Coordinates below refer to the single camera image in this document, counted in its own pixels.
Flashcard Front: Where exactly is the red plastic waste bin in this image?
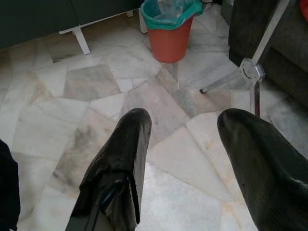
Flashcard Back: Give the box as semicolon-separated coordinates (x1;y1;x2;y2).
146;13;194;64

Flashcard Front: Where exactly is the green bin liner bag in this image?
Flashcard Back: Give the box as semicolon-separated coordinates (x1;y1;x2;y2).
140;0;204;31

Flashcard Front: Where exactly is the grey fabric sofa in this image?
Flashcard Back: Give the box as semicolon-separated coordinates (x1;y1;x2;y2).
227;0;308;109

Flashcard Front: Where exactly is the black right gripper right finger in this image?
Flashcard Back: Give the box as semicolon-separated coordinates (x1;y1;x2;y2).
217;108;308;231

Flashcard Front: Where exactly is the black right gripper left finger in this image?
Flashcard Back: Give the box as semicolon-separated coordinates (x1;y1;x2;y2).
66;107;154;231

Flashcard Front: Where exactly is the silver metal clothes rack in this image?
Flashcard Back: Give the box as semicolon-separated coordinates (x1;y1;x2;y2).
199;0;291;117

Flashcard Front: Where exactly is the black TV cabinet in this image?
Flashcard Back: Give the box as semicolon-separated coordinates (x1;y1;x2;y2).
0;0;148;55

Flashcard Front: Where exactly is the black garment with green print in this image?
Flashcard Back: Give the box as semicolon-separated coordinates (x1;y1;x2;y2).
0;139;20;231

